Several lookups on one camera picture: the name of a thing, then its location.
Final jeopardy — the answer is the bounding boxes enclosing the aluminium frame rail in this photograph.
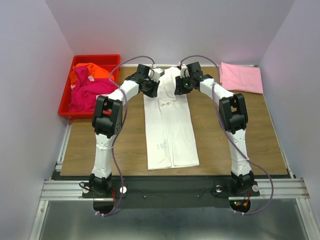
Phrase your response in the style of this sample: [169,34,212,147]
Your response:
[40,119,310,201]

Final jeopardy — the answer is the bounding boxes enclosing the magenta t shirt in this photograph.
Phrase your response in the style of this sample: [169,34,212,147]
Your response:
[68,73,115,113]

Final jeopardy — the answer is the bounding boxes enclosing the folded pink t shirt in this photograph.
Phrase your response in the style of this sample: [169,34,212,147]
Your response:
[219,62,263,94]

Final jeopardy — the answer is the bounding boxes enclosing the white printed t shirt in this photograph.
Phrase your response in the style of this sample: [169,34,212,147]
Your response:
[143,66,200,170]

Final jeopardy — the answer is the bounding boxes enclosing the purple cable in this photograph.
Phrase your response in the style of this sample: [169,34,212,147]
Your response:
[93,55,157,218]
[178,54,274,216]

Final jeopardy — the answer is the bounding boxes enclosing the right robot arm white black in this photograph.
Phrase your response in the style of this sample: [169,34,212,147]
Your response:
[174,62,255,195]

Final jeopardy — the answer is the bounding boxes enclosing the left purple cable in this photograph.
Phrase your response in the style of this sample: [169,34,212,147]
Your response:
[93,55,157,218]

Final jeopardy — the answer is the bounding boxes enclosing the orange t shirt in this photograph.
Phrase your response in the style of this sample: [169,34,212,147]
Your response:
[69,62,110,86]

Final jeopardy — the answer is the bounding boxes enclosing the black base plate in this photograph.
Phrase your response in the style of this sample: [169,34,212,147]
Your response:
[51,174,292,210]

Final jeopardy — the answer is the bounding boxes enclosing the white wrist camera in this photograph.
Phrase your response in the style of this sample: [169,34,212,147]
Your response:
[148,64,165,83]
[178,63,190,78]

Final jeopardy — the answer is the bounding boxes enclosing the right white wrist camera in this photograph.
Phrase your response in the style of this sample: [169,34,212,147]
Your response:
[178,63,190,78]

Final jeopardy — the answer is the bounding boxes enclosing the red plastic bin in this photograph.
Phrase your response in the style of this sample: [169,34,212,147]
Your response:
[58,54,121,120]

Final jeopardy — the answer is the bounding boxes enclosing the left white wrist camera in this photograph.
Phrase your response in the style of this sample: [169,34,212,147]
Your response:
[148,64,165,83]

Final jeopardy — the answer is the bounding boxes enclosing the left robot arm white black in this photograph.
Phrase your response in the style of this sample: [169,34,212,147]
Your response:
[88,64,165,195]

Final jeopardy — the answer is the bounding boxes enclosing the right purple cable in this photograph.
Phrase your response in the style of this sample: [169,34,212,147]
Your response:
[178,54,274,216]

